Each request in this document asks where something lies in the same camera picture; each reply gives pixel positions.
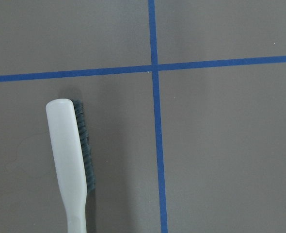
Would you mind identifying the beige hand brush black bristles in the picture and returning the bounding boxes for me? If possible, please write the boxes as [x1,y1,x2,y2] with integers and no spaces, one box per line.
[46,99,95,233]

